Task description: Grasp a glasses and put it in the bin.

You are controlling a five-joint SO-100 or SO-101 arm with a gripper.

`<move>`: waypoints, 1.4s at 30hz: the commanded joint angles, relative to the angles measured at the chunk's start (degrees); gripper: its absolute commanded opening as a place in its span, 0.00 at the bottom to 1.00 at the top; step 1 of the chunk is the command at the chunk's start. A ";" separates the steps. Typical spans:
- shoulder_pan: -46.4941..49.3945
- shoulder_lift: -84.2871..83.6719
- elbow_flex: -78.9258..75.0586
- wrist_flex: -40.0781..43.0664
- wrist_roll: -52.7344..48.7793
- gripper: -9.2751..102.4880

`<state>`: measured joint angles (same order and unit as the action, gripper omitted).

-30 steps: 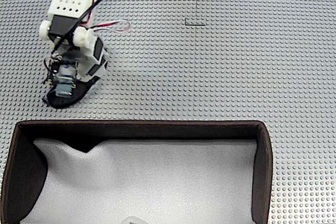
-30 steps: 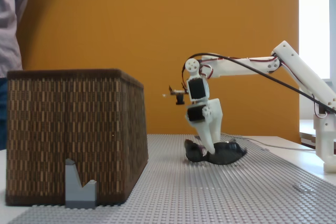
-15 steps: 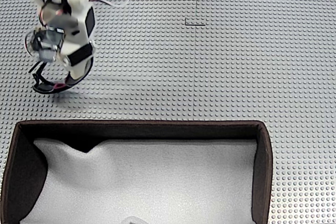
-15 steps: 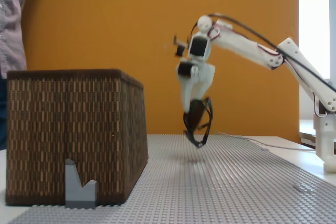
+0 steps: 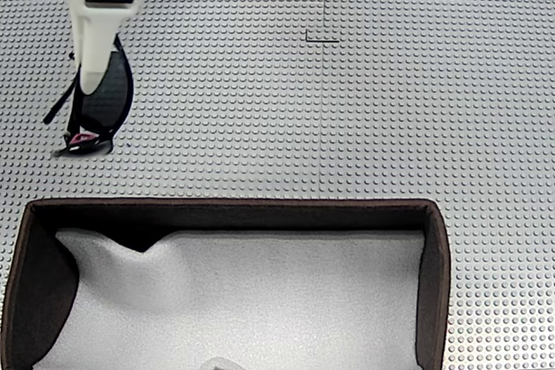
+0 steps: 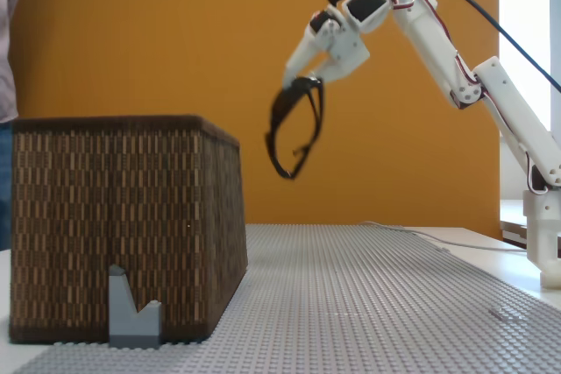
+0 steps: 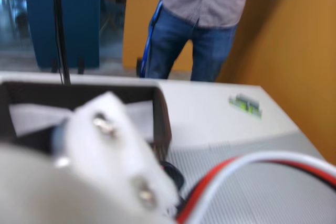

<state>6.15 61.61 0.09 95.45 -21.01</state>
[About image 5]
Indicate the black sunglasses with pink accents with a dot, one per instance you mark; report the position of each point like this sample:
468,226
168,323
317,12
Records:
108,97

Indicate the brown woven fabric bin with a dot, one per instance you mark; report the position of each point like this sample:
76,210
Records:
217,210

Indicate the small grey flat plate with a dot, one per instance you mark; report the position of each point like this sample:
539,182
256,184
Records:
323,35

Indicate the white foam sheet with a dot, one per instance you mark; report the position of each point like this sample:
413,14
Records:
260,300

